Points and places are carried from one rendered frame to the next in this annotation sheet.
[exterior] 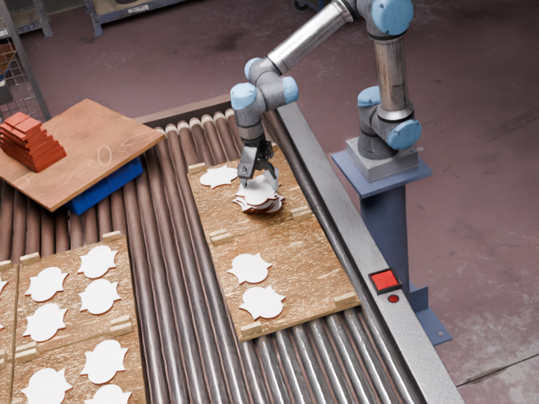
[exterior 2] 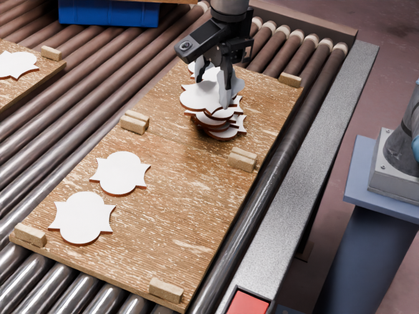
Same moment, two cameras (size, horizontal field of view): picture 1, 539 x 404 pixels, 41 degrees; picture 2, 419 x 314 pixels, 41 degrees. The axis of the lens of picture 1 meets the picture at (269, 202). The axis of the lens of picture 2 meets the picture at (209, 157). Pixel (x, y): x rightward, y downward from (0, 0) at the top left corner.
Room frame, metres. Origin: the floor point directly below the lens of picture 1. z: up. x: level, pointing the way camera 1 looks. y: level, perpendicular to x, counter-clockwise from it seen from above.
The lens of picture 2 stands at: (0.82, -0.43, 1.72)
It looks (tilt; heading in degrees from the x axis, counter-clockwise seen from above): 39 degrees down; 24
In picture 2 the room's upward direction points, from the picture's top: 9 degrees clockwise
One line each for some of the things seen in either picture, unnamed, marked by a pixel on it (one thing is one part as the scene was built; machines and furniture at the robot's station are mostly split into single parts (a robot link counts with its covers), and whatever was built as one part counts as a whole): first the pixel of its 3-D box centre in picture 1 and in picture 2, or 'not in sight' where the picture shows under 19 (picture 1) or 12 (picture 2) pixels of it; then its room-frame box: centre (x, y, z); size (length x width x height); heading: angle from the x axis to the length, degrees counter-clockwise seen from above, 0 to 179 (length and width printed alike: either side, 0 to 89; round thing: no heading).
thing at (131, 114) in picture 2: (218, 235); (136, 119); (1.72, 0.18, 0.95); 0.06 x 0.02 x 0.03; 98
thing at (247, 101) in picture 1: (246, 104); not in sight; (1.77, 0.01, 1.36); 0.09 x 0.08 x 0.11; 106
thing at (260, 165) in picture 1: (255, 147); (227, 35); (1.78, 0.01, 1.20); 0.09 x 0.08 x 0.12; 155
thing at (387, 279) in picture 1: (384, 281); (247, 311); (1.41, -0.28, 0.92); 0.06 x 0.06 x 0.01; 7
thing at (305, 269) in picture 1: (280, 272); (146, 202); (1.52, 0.01, 0.93); 0.41 x 0.35 x 0.02; 9
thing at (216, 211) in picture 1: (246, 193); (218, 104); (1.93, 0.07, 0.93); 0.41 x 0.35 x 0.02; 8
